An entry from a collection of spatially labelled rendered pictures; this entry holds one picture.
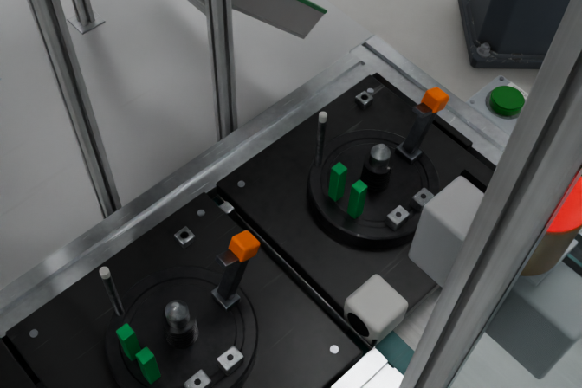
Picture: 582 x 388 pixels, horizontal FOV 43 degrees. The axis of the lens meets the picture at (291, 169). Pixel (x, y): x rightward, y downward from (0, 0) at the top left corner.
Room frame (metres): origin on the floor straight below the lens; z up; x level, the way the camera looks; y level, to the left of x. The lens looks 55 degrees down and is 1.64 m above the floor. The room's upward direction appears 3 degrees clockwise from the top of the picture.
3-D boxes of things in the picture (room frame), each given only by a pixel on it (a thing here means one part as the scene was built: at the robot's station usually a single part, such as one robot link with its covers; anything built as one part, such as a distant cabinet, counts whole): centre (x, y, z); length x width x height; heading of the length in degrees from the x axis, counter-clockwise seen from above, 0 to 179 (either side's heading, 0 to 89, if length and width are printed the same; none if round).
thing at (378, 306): (0.30, -0.09, 0.97); 0.05 x 0.05 x 0.04; 45
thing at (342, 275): (0.44, -0.09, 0.96); 0.24 x 0.24 x 0.02; 45
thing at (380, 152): (0.44, -0.09, 1.04); 0.02 x 0.02 x 0.03
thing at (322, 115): (0.46, -0.03, 1.03); 0.01 x 0.01 x 0.08
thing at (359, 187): (0.40, -0.07, 1.01); 0.01 x 0.01 x 0.05; 45
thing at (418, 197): (0.42, -0.14, 1.00); 0.02 x 0.01 x 0.02; 135
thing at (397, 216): (0.39, -0.11, 1.00); 0.02 x 0.01 x 0.02; 135
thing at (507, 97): (0.58, -0.25, 0.96); 0.04 x 0.04 x 0.02
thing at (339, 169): (0.42, -0.05, 1.01); 0.01 x 0.01 x 0.05; 45
